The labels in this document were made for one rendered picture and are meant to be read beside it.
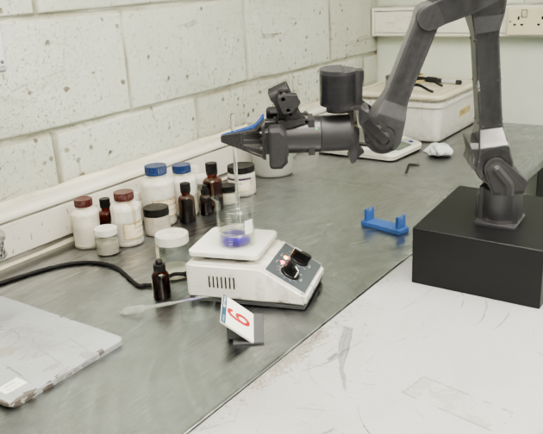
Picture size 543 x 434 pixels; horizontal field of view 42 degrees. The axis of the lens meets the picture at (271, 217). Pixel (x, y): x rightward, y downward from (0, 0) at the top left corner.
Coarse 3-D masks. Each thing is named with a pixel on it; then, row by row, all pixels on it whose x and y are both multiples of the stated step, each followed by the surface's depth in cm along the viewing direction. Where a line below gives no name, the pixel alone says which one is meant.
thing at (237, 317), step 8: (232, 304) 107; (232, 312) 105; (240, 312) 107; (248, 312) 109; (232, 320) 102; (240, 320) 104; (248, 320) 106; (240, 328) 102; (248, 328) 104; (248, 336) 102
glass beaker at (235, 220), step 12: (228, 192) 116; (240, 192) 116; (216, 204) 112; (228, 204) 110; (240, 204) 111; (252, 204) 112; (216, 216) 114; (228, 216) 111; (240, 216) 111; (252, 216) 113; (228, 228) 112; (240, 228) 112; (252, 228) 113; (228, 240) 113; (240, 240) 112; (252, 240) 114
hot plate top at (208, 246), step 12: (216, 228) 123; (204, 240) 118; (216, 240) 117; (264, 240) 116; (192, 252) 113; (204, 252) 113; (216, 252) 112; (228, 252) 112; (240, 252) 112; (252, 252) 112
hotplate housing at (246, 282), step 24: (192, 264) 114; (216, 264) 113; (240, 264) 112; (264, 264) 112; (192, 288) 115; (216, 288) 114; (240, 288) 112; (264, 288) 111; (288, 288) 110; (312, 288) 114
